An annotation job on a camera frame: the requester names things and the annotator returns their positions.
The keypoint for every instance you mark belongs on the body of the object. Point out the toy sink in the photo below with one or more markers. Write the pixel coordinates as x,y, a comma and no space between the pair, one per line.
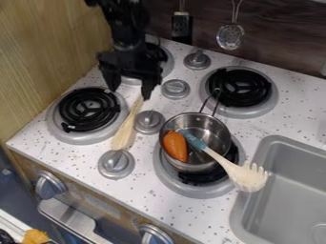
288,190

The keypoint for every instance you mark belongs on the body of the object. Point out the cream wooden spoon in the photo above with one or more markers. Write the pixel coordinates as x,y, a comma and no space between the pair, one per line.
125,130

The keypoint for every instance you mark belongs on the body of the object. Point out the yellow toy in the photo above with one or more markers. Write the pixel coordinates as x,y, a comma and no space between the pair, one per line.
35,237

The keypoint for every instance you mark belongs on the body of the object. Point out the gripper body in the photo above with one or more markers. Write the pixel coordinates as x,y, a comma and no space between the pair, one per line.
135,60

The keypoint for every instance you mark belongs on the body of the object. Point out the black spatula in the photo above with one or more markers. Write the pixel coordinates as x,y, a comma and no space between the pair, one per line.
181,27

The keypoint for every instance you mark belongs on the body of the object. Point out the toy stove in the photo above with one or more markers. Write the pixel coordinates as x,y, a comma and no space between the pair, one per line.
237,95

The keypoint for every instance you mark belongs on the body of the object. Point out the silver slotted ladle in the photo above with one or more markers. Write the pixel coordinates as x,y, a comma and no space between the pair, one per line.
230,35

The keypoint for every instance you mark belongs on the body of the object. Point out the orange toy carrot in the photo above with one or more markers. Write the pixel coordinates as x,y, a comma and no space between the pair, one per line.
175,146

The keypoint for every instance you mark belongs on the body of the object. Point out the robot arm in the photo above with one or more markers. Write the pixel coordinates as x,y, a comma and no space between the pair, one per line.
123,19

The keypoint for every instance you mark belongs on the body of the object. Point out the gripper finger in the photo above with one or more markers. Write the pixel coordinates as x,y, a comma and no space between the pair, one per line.
112,78
149,87

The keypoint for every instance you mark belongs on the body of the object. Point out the silver pot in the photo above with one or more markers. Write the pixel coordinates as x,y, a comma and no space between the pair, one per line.
208,127

